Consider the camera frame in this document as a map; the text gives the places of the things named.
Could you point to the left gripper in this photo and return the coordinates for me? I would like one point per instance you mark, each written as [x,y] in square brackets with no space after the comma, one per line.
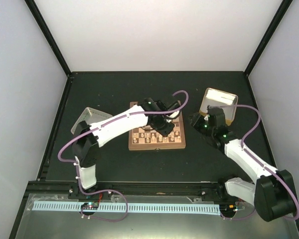
[164,132]

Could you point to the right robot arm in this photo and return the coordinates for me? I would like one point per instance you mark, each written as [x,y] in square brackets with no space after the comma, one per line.
[271,192]

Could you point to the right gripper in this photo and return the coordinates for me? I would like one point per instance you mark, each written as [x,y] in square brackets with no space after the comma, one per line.
[195,121]

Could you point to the white slotted cable duct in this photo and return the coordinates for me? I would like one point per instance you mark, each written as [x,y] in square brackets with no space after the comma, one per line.
[155,208]

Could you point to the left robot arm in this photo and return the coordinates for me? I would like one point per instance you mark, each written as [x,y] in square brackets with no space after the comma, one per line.
[89,138]

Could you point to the small circuit board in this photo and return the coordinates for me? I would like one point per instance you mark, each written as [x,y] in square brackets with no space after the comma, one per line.
[90,206]

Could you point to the wooden chess board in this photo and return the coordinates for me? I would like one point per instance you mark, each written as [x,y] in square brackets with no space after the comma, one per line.
[178,129]

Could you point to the gold metal tin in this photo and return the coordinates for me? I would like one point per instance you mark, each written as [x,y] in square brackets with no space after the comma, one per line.
[217,98]

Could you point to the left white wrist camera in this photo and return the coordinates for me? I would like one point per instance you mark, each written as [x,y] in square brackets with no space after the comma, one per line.
[174,114]

